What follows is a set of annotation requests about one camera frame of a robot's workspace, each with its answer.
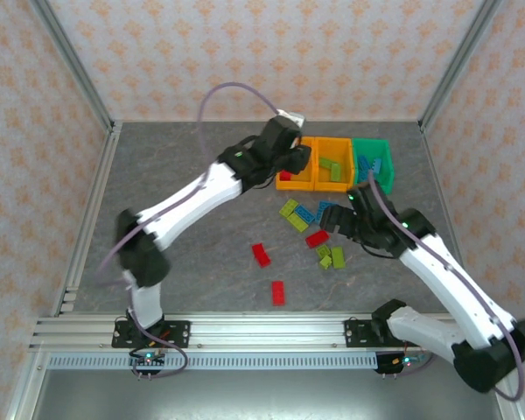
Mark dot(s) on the blue lego brick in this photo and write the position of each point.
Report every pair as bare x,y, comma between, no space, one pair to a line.
305,213
324,207
363,164
377,165

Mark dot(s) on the small lime green lego brick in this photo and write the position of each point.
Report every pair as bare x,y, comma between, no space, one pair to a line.
323,251
326,261

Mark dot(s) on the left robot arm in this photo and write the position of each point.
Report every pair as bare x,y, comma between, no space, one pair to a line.
192,197

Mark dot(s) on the orange plastic bin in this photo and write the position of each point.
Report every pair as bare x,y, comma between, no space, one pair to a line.
332,187
293,186

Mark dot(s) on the green plastic bin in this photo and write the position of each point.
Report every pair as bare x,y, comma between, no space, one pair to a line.
389,175

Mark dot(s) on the small circuit board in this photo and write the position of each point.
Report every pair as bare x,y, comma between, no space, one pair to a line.
149,359
404,361

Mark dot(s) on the grey metal panel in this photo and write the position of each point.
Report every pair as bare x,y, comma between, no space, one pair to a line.
267,398

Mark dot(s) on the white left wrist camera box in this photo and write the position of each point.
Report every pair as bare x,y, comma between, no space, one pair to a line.
292,117

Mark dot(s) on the aluminium table side rail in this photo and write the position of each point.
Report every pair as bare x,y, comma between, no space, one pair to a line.
435,170
107,166

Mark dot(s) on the aluminium table back rail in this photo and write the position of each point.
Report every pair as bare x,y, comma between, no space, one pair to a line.
179,120

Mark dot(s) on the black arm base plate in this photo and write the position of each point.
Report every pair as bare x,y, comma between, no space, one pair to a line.
175,328
354,334

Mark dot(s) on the aluminium mounting rail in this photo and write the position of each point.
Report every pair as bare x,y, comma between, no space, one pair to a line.
267,332

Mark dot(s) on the aluminium frame post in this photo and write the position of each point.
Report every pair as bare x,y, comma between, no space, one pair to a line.
456,65
77,65

